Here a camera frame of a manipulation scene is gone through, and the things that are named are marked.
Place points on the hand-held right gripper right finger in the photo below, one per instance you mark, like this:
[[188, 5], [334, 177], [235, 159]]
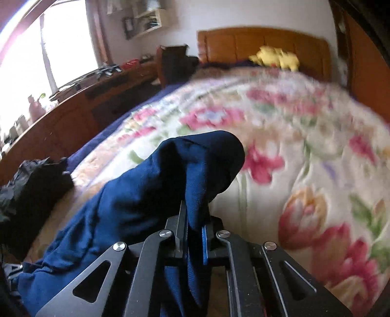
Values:
[[204, 243]]

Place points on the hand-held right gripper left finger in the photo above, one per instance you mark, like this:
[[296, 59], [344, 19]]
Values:
[[179, 237]]

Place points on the blue suit jacket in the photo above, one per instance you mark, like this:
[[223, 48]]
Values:
[[137, 198]]

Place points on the navy bed sheet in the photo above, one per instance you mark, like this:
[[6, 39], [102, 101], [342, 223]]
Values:
[[106, 134]]

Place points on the floral blanket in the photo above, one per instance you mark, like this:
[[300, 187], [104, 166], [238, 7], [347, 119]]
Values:
[[304, 152]]

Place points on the black garment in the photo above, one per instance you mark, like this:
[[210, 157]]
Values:
[[30, 189]]

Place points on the wooden desk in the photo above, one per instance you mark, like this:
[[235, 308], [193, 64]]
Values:
[[70, 122]]

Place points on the dark wooden chair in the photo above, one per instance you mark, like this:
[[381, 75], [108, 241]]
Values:
[[173, 64]]

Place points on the red basket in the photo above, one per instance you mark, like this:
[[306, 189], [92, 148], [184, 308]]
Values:
[[130, 64]]

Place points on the pink bottle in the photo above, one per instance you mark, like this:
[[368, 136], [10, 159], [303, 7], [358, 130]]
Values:
[[35, 109]]

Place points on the yellow plush toy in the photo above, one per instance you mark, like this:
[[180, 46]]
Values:
[[274, 58]]

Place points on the wooden headboard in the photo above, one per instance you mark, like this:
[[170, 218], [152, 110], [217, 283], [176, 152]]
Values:
[[231, 45]]

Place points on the black binder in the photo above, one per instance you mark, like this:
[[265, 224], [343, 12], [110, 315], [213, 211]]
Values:
[[128, 27]]

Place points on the window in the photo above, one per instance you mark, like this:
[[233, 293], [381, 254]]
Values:
[[70, 45]]

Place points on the wooden wardrobe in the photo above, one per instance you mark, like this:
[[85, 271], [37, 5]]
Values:
[[356, 45]]

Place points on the white wall shelf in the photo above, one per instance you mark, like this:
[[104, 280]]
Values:
[[158, 18]]

